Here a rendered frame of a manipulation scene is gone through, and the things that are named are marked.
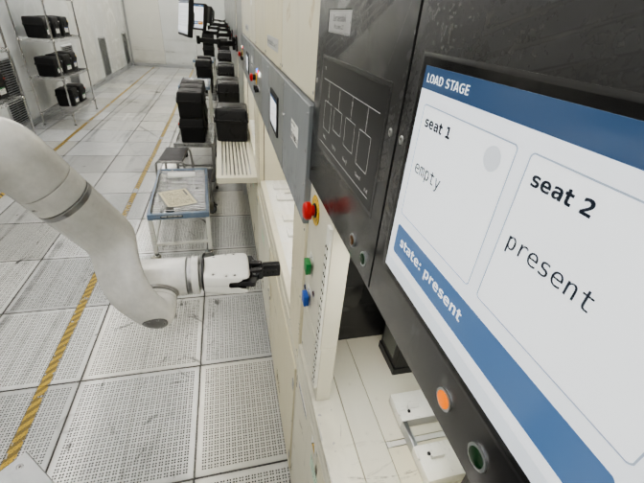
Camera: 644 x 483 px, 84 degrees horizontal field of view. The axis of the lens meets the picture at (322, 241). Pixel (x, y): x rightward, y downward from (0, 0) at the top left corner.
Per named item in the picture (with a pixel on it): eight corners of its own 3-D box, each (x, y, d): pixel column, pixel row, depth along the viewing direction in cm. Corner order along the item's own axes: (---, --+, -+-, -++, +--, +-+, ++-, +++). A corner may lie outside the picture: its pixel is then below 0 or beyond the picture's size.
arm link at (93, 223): (69, 243, 50) (186, 326, 74) (91, 170, 60) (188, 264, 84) (12, 263, 51) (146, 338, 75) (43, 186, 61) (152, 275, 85)
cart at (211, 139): (181, 155, 487) (176, 119, 462) (221, 155, 499) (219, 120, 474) (173, 183, 410) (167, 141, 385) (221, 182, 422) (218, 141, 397)
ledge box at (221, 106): (217, 131, 317) (214, 100, 303) (248, 132, 322) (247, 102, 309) (214, 141, 292) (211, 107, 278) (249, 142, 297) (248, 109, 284)
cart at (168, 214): (162, 213, 348) (154, 165, 323) (218, 210, 362) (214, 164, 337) (151, 272, 270) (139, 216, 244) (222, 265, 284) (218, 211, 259)
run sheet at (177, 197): (156, 193, 281) (155, 191, 280) (186, 188, 293) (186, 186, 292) (167, 208, 260) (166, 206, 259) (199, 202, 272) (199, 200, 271)
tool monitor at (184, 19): (179, 45, 324) (173, -3, 305) (237, 50, 336) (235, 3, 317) (174, 50, 290) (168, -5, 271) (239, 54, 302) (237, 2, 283)
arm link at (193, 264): (192, 277, 86) (204, 276, 87) (189, 302, 79) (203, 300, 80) (187, 248, 82) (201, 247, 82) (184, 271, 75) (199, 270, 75)
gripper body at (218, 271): (200, 274, 87) (248, 270, 89) (198, 302, 78) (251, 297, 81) (197, 248, 83) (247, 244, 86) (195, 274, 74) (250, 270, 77)
